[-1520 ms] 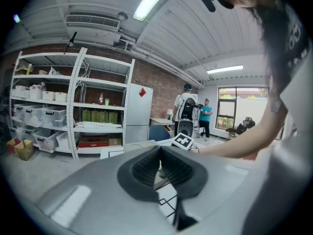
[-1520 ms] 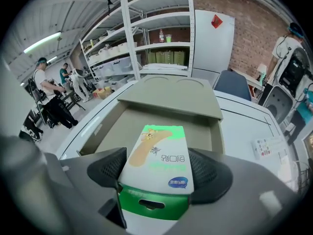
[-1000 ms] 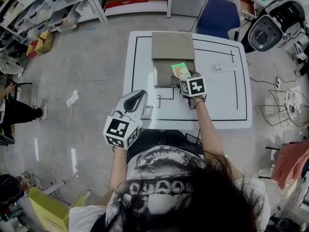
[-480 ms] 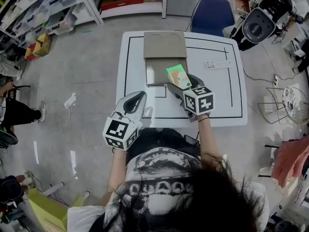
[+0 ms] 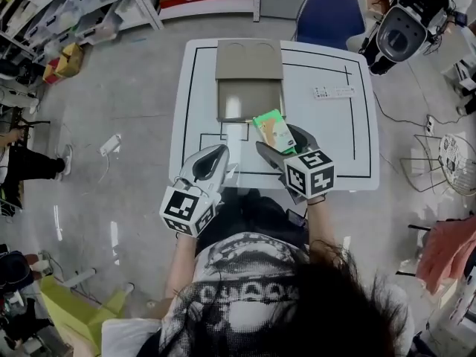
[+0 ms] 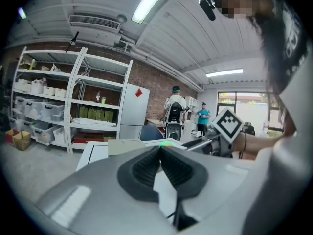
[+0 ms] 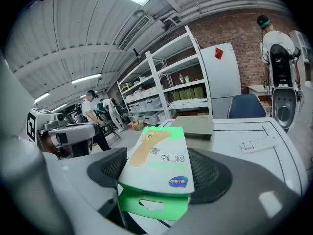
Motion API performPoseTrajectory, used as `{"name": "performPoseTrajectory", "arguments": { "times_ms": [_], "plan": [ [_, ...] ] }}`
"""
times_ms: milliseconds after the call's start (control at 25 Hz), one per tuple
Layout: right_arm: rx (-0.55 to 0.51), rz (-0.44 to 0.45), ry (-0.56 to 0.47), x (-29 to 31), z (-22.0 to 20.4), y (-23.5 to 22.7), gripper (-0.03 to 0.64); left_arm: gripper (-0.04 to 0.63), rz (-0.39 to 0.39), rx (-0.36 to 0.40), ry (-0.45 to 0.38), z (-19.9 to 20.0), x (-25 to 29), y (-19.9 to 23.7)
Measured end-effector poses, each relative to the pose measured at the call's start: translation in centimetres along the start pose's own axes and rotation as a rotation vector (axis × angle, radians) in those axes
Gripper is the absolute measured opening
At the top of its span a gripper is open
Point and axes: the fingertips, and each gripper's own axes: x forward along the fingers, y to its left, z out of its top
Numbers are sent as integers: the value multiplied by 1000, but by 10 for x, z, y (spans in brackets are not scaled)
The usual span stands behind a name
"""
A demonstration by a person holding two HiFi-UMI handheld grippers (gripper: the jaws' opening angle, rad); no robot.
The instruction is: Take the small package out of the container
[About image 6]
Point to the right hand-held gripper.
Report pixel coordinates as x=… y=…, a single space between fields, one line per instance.
x=227 y=126

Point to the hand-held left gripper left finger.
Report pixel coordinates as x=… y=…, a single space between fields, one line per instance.
x=102 y=195

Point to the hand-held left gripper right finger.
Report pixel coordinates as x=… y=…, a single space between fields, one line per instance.
x=215 y=180

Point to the person's right forearm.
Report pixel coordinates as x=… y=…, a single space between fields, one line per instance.
x=259 y=143

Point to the black office chair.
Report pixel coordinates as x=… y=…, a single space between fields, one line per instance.
x=248 y=128

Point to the large window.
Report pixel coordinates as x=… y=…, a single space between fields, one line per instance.
x=244 y=111

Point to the black wrist band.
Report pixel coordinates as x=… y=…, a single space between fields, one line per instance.
x=245 y=142

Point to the white open cabinet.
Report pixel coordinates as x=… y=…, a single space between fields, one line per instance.
x=190 y=111

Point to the long ceiling light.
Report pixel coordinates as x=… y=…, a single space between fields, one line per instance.
x=149 y=2
x=223 y=73

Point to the flat red box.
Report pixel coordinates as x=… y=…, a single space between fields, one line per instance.
x=88 y=138

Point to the white plastic bin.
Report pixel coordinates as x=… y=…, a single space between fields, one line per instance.
x=59 y=134

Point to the green box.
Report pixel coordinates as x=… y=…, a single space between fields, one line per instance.
x=83 y=112
x=100 y=114
x=92 y=113
x=109 y=115

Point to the clear plastic storage bin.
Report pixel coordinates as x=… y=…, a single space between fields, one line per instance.
x=44 y=133
x=19 y=104
x=33 y=109
x=52 y=111

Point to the white metal shelving unit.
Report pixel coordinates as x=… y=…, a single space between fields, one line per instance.
x=41 y=101
x=97 y=106

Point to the white refrigerator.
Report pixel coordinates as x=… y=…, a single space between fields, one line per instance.
x=134 y=109

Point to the green cup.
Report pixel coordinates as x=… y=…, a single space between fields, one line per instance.
x=103 y=100

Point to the brown cardboard box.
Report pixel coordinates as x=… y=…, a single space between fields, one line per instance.
x=22 y=141

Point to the red bottle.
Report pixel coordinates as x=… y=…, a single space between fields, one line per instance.
x=98 y=97

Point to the red cardboard box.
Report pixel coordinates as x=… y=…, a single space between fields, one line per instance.
x=10 y=136

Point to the white plastic basket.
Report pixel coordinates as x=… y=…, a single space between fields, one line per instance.
x=37 y=87
x=23 y=86
x=60 y=92
x=49 y=90

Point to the round ceiling fixture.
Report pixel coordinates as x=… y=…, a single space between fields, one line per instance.
x=122 y=18

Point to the black rod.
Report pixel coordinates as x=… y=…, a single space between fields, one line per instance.
x=73 y=41

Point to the ceiling air conditioner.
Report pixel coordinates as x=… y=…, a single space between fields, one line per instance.
x=95 y=26

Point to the black head-mounted camera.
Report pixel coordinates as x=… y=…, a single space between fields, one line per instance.
x=207 y=7

